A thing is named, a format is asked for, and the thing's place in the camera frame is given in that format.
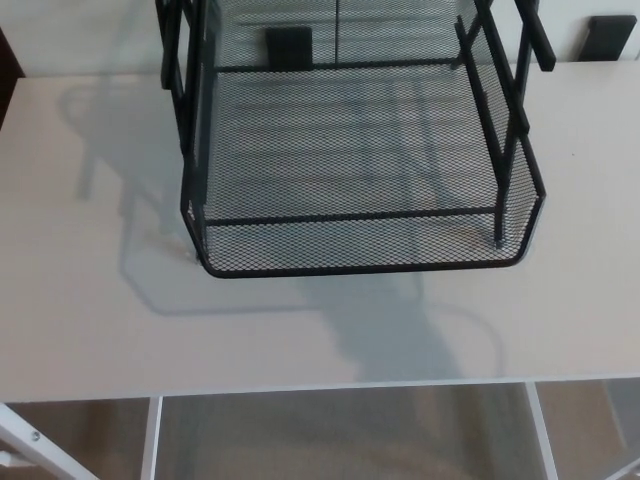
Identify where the black wall bracket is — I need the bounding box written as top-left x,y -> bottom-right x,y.
264,26 -> 314,69
579,15 -> 636,62

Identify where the white desk frame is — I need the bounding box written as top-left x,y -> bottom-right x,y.
0,380 -> 640,480

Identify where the dark wooden furniture edge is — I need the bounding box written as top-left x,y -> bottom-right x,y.
0,25 -> 25,132

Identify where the black mesh file tray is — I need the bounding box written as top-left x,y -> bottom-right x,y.
154,0 -> 557,280

